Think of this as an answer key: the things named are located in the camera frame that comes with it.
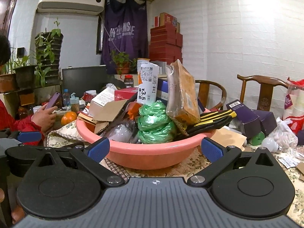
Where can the folded cardboard sheet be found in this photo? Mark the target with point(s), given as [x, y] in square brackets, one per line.
[110, 112]

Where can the plant in brown pot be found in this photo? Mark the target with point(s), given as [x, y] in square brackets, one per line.
[7, 83]

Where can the tan red gift box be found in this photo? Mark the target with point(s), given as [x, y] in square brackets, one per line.
[168, 19]

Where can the purple phone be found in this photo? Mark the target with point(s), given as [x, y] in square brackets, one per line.
[53, 101]

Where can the green round object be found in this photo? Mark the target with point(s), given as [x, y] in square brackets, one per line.
[258, 138]

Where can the hanging purple shirt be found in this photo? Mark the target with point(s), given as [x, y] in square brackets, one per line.
[125, 33]

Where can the white carton box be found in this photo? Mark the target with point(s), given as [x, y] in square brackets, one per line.
[104, 99]

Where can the bottle with teal cap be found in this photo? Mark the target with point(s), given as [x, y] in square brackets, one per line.
[74, 103]

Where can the plant in red pot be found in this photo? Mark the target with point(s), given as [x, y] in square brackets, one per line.
[122, 64]

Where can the red white plastic bag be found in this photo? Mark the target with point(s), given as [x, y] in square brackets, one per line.
[294, 109]

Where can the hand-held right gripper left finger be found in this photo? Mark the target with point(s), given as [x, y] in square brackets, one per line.
[98, 148]

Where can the pink red box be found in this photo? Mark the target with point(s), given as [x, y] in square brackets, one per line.
[125, 95]

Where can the orange fruit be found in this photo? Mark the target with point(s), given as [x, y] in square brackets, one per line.
[69, 118]

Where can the high back wooden chair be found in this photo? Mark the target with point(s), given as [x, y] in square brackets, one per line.
[266, 95]

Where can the green plastic bag bundle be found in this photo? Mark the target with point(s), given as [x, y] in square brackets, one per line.
[154, 123]

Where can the black monitor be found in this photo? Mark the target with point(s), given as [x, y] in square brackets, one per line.
[84, 79]

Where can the clear water bottle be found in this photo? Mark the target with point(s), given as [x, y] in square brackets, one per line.
[66, 98]

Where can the brown paper envelope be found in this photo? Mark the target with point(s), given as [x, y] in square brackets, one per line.
[228, 137]

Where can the stack of red boxes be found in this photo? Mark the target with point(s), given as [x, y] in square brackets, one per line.
[165, 45]

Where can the white printed paper roll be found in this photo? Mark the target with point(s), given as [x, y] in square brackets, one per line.
[148, 83]

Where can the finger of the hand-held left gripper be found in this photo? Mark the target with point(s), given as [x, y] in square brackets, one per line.
[29, 137]

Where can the plain purple box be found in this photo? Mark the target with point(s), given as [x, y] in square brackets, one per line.
[267, 121]

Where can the stacked black planter tower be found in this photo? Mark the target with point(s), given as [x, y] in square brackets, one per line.
[53, 49]

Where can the round back wooden chair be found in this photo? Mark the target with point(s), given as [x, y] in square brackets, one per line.
[211, 92]

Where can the checkered cloth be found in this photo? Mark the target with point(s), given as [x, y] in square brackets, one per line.
[116, 168]

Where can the plant in black pot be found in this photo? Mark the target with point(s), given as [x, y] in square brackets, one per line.
[25, 76]

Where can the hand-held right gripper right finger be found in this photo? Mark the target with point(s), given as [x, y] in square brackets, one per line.
[211, 150]

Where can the purple box with barcode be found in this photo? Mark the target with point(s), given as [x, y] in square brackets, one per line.
[244, 116]

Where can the orange snack packet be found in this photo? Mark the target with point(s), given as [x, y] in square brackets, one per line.
[187, 92]

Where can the pink plastic basin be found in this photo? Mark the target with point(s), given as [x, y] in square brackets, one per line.
[154, 154]

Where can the dark blue box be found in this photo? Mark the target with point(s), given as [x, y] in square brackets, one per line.
[162, 89]

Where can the white label slips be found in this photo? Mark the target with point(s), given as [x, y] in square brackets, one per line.
[288, 162]

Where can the dark wooden cabinet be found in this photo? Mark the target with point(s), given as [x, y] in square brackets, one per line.
[7, 11]

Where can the dark jar red lid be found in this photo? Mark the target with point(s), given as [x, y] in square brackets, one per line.
[130, 81]

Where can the black yellow work glove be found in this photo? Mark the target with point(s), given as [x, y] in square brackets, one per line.
[217, 115]
[204, 128]

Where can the floral cloth desktop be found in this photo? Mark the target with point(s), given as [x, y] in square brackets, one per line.
[296, 194]

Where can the clear bag of nuts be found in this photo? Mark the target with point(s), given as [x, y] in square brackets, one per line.
[285, 135]

